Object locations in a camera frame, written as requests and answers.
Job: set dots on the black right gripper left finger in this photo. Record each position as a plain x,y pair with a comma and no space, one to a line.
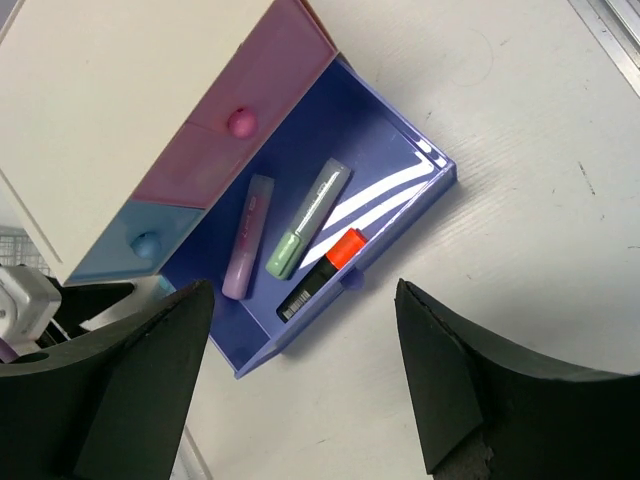
112,403

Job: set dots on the pink drawer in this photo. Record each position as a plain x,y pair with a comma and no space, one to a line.
280,60

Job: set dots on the white mini drawer cabinet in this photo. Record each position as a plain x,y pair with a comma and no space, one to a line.
92,92

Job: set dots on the periwinkle blue drawer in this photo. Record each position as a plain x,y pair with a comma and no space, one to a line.
396,174

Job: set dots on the purple highlighter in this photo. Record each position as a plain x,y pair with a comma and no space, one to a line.
248,237

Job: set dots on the green highlighter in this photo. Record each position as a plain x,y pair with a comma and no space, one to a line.
309,218

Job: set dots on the light blue drawer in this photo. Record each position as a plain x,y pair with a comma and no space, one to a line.
136,243

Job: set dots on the orange black highlighter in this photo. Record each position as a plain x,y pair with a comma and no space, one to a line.
324,269

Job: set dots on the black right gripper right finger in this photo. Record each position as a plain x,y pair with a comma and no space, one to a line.
488,408

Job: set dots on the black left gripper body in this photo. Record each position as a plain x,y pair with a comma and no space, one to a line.
36,307

